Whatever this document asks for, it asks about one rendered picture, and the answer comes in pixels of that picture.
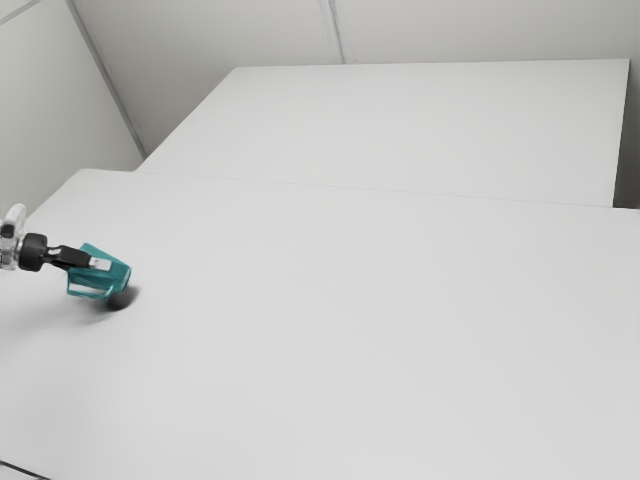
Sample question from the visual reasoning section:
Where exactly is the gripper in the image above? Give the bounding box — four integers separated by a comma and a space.
18, 232, 114, 274

